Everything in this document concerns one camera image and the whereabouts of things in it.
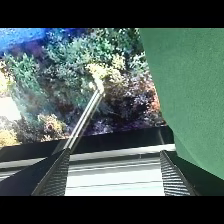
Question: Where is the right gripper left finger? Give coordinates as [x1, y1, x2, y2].
[0, 148, 71, 197]

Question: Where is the green garment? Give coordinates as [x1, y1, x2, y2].
[138, 27, 224, 181]

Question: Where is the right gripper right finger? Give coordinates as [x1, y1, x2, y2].
[159, 149, 224, 197]

